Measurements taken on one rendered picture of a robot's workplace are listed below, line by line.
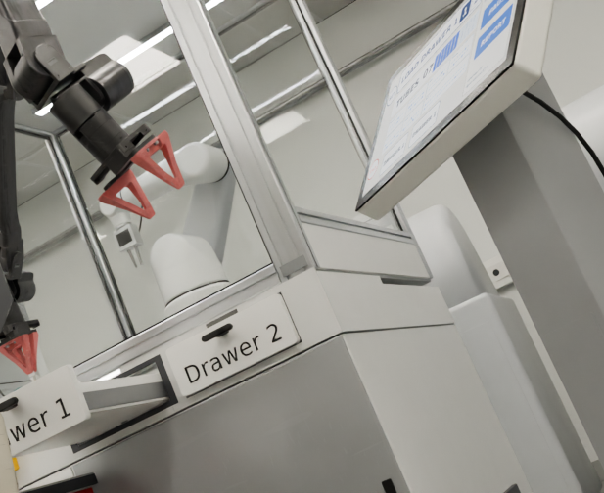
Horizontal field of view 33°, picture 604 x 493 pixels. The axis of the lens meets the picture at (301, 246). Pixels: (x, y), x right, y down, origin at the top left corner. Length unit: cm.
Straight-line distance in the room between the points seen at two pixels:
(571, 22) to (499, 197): 369
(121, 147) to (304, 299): 78
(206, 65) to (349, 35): 343
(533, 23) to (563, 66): 379
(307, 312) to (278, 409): 21
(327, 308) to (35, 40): 88
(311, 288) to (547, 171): 63
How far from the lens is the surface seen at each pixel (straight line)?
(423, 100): 172
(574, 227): 160
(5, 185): 203
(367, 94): 549
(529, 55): 145
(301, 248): 206
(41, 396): 196
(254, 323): 208
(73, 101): 142
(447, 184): 529
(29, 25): 146
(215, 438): 216
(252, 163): 212
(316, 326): 204
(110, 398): 202
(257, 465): 212
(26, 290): 216
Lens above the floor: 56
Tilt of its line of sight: 12 degrees up
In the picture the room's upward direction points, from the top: 24 degrees counter-clockwise
